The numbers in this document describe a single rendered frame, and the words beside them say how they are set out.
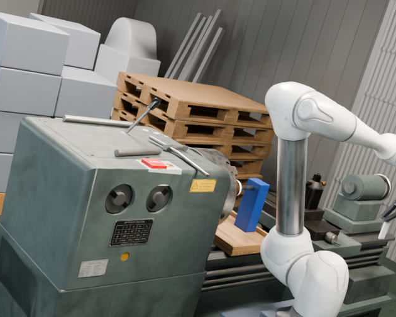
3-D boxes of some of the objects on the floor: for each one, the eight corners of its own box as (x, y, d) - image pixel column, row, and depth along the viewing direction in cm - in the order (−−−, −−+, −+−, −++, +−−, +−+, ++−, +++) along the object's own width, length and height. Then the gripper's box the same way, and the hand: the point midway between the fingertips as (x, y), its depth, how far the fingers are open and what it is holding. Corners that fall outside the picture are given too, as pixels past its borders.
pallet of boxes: (46, 172, 523) (79, 23, 490) (88, 216, 456) (129, 46, 423) (-123, 162, 442) (-98, -17, 409) (-103, 214, 375) (-71, 5, 342)
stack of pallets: (194, 170, 658) (219, 85, 633) (256, 206, 595) (286, 113, 570) (90, 170, 559) (114, 69, 535) (151, 213, 497) (181, 101, 472)
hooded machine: (147, 126, 800) (172, 31, 767) (110, 122, 760) (135, 22, 728) (119, 110, 850) (142, 19, 818) (83, 105, 811) (105, 11, 778)
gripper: (383, 181, 226) (363, 231, 231) (437, 209, 206) (415, 263, 212) (395, 182, 230) (376, 232, 235) (449, 209, 211) (427, 263, 216)
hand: (395, 244), depth 223 cm, fingers open, 13 cm apart
